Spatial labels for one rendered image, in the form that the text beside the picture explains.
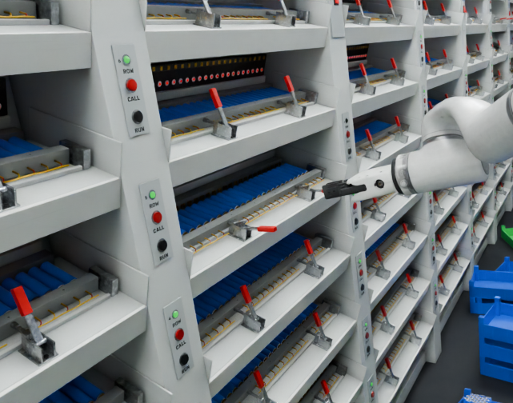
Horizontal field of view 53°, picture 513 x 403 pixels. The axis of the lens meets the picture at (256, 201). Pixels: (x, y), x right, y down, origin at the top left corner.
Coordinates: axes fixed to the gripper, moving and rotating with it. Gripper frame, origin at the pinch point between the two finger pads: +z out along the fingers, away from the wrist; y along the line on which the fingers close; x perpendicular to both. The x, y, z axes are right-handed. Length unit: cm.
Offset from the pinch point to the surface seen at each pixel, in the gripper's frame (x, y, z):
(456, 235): -57, 138, 18
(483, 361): -90, 84, 4
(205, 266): -1.5, -39.8, 6.0
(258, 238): -2.2, -24.0, 5.6
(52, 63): 32, -60, 0
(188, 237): 3.4, -37.8, 9.5
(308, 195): 0.0, -1.0, 6.1
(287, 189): 2.7, -3.7, 9.2
